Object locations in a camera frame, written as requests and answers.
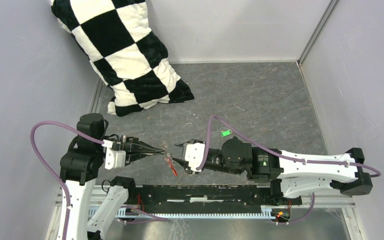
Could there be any metal key holder red handle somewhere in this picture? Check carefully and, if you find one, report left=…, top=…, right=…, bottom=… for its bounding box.
left=161, top=141, right=178, bottom=177

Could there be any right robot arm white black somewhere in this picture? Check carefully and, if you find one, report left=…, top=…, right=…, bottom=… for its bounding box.
left=174, top=136, right=373, bottom=204

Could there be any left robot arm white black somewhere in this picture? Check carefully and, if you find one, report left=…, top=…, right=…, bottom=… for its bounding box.
left=56, top=113, right=164, bottom=240

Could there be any small green object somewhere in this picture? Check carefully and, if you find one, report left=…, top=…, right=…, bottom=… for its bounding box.
left=220, top=129, right=233, bottom=138

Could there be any black white checkered pillow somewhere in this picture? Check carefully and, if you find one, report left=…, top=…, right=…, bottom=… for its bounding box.
left=50, top=0, right=195, bottom=117

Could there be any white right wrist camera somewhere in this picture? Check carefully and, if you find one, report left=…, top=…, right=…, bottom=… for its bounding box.
left=182, top=142, right=206, bottom=172

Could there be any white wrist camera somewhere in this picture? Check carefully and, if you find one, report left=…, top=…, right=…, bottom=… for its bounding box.
left=182, top=142, right=206, bottom=172
left=104, top=147, right=127, bottom=170

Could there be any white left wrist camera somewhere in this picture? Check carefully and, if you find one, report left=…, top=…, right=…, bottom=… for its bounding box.
left=104, top=147, right=127, bottom=170

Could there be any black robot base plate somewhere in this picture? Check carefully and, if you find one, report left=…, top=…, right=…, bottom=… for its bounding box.
left=126, top=185, right=303, bottom=214

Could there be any aluminium frame rail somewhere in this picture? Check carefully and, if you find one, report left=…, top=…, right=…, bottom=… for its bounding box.
left=53, top=184, right=357, bottom=220

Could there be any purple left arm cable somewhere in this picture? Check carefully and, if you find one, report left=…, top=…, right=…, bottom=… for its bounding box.
left=30, top=121, right=168, bottom=240

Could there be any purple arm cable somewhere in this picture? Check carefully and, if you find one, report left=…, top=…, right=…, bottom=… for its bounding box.
left=30, top=121, right=168, bottom=240
left=196, top=114, right=382, bottom=225

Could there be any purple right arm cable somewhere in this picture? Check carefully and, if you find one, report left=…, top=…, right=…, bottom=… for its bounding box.
left=196, top=114, right=382, bottom=225

